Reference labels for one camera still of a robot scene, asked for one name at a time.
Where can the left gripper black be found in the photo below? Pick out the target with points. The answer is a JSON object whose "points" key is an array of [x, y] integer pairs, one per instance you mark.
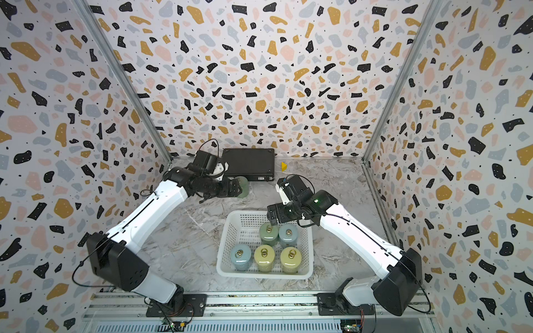
{"points": [[227, 191]]}

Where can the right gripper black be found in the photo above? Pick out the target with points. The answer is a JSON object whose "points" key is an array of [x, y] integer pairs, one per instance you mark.
{"points": [[278, 208]]}

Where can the green tea canister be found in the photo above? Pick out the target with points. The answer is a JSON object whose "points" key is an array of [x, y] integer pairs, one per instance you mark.
{"points": [[244, 186], [269, 234]]}

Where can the blue-grey tea canister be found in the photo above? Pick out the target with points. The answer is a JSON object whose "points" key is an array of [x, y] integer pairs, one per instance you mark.
{"points": [[288, 235]]}

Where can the yellow-green canister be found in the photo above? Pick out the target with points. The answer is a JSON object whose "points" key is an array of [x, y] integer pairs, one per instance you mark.
{"points": [[290, 260], [264, 257]]}

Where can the blue tea canister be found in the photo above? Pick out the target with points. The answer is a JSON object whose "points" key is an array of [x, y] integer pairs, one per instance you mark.
{"points": [[241, 256]]}

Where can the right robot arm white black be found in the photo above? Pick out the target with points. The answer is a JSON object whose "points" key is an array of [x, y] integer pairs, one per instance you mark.
{"points": [[397, 274]]}

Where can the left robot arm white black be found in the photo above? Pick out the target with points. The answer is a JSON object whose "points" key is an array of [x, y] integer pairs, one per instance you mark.
{"points": [[113, 255]]}

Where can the white plastic basket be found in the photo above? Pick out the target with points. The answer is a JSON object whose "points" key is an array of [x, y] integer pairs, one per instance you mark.
{"points": [[252, 248]]}

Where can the black briefcase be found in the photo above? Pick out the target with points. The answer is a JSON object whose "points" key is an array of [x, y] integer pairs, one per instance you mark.
{"points": [[255, 164]]}

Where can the circuit board right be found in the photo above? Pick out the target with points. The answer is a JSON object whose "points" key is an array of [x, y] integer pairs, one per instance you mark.
{"points": [[351, 326]]}

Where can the circuit board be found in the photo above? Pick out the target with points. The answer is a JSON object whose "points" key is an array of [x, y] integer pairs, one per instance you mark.
{"points": [[351, 326], [176, 326]]}

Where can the circuit board left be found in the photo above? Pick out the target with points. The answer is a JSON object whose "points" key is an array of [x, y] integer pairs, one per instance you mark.
{"points": [[176, 326]]}

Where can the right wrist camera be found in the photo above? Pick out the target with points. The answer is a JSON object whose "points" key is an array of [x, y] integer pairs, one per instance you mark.
{"points": [[290, 186]]}

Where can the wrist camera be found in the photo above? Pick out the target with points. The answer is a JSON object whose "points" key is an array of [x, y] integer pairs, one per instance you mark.
{"points": [[290, 186], [209, 165]]}

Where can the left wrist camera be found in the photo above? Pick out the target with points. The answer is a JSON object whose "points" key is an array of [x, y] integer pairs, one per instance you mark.
{"points": [[209, 165]]}

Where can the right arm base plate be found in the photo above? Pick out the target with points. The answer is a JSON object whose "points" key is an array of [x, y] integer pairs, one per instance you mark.
{"points": [[330, 304]]}

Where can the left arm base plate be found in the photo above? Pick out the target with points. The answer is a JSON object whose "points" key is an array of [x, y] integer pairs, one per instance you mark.
{"points": [[183, 306]]}

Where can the aluminium rail frame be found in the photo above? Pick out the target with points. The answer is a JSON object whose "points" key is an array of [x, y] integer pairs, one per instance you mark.
{"points": [[231, 311]]}

